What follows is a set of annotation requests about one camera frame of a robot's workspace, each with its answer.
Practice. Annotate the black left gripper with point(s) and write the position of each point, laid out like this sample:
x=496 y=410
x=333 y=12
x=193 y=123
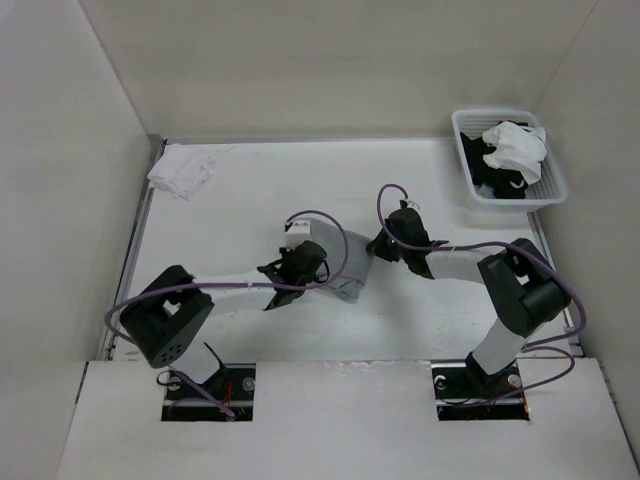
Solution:
x=285 y=253

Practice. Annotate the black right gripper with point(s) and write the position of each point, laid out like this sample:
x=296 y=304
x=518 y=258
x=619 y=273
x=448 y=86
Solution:
x=377 y=247

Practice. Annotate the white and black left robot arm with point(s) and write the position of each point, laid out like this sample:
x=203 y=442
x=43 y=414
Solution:
x=167 y=328

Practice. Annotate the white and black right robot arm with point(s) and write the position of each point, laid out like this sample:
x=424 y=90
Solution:
x=518 y=281

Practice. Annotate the crumpled white tank top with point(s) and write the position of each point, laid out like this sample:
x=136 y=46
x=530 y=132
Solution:
x=519 y=148

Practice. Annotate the folded white tank top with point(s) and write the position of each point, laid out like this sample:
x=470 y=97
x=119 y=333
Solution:
x=182 y=170

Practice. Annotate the black garment in basket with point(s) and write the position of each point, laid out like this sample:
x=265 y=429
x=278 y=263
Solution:
x=497 y=183

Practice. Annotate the white plastic laundry basket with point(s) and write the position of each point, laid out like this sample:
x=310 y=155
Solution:
x=549 y=190

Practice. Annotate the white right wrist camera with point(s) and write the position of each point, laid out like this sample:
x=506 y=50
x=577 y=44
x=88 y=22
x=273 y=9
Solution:
x=407 y=203

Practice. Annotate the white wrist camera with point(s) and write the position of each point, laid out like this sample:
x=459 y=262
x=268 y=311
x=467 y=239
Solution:
x=407 y=203
x=297 y=232

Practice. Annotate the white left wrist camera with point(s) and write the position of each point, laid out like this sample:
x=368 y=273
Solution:
x=297 y=232

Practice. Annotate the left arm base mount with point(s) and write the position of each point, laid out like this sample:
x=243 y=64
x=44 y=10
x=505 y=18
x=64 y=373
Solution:
x=232 y=384

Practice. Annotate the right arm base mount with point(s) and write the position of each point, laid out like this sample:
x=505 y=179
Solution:
x=459 y=398

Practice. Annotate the metal table edge rail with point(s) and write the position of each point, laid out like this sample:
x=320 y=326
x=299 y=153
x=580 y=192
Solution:
x=157 y=144

